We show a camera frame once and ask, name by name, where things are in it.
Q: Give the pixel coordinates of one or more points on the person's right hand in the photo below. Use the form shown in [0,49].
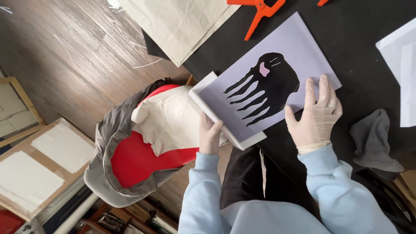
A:
[313,120]

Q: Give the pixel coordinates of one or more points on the person's left hand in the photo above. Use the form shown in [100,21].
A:
[208,136]

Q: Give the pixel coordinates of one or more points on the white framed printing screen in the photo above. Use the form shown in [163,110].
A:
[269,81]

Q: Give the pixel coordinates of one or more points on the cream cloth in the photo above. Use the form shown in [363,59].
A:
[169,120]

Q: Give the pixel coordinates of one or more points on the black fabric on table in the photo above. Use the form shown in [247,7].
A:
[357,81]

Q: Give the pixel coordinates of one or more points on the grey rag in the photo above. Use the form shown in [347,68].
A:
[373,143]

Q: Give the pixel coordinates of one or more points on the red chair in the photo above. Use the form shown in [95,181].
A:
[136,162]

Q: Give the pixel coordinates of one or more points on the white paper sheet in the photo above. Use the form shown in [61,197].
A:
[401,71]

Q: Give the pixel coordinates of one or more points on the beige paper sheets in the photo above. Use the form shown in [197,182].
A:
[178,26]

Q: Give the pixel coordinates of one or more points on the orange spring clamp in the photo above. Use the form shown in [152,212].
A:
[261,13]
[322,2]

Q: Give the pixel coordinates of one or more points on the box of tools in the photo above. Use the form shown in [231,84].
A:
[110,222]

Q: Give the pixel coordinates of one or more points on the white paper roll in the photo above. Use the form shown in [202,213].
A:
[76,214]

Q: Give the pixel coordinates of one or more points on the wooden frame with white sheets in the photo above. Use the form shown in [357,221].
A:
[42,165]

